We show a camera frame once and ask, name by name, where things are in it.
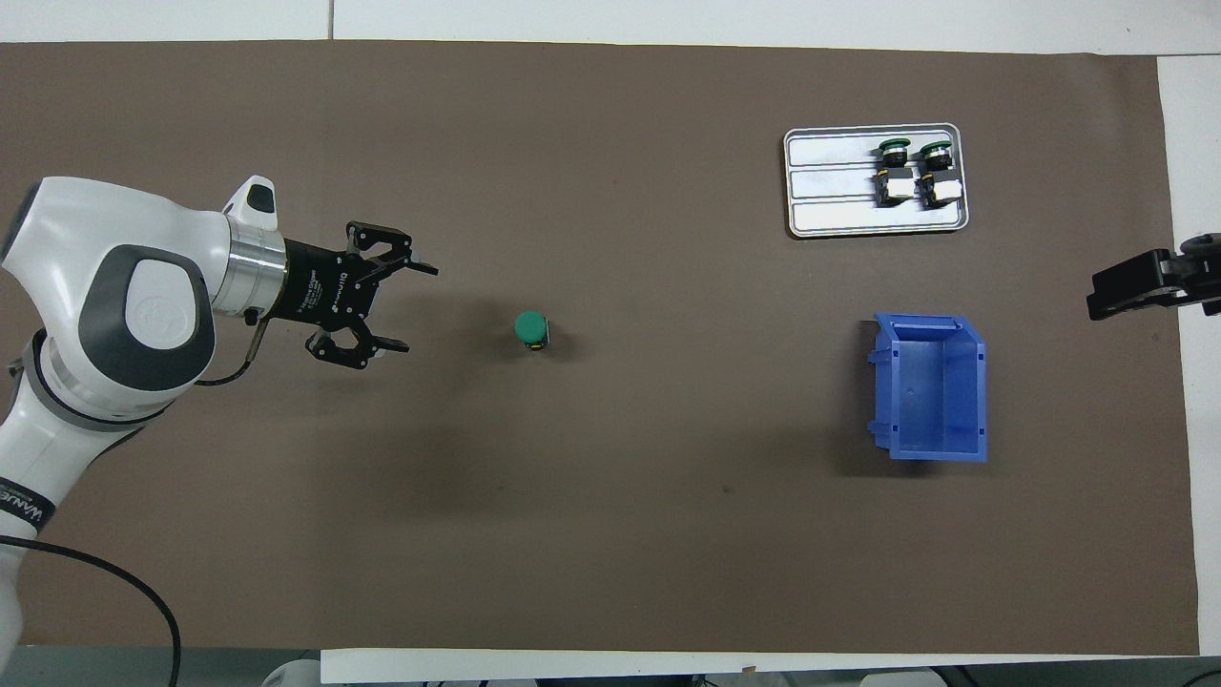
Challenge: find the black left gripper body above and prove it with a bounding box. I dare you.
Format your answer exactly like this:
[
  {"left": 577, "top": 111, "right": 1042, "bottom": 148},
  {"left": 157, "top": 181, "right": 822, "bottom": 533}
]
[{"left": 277, "top": 239, "right": 379, "bottom": 331}]

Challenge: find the brown paper table mat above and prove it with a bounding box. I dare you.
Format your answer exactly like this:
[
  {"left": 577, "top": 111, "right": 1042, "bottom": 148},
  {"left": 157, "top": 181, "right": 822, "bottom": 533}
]
[{"left": 0, "top": 40, "right": 1201, "bottom": 657}]

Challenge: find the blue plastic storage bin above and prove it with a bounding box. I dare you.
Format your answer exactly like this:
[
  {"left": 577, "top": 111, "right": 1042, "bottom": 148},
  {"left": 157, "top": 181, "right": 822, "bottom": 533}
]
[{"left": 866, "top": 313, "right": 989, "bottom": 465}]

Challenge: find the grey metal tray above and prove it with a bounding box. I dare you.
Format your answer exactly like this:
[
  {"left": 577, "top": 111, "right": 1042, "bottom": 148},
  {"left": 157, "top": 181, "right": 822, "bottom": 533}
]
[{"left": 783, "top": 123, "right": 970, "bottom": 239}]

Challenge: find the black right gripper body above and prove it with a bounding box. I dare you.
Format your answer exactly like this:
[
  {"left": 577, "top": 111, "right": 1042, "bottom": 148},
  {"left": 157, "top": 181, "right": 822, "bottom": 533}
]
[{"left": 1180, "top": 233, "right": 1221, "bottom": 317}]

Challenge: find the green push button switch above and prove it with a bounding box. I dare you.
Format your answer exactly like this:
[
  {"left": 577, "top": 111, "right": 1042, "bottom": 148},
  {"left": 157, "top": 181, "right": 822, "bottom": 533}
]
[
  {"left": 873, "top": 138, "right": 915, "bottom": 207},
  {"left": 914, "top": 140, "right": 962, "bottom": 210},
  {"left": 513, "top": 311, "right": 553, "bottom": 353}
]

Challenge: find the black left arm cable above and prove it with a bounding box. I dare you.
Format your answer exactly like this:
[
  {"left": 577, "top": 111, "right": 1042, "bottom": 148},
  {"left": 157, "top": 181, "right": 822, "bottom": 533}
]
[{"left": 0, "top": 320, "right": 270, "bottom": 687}]

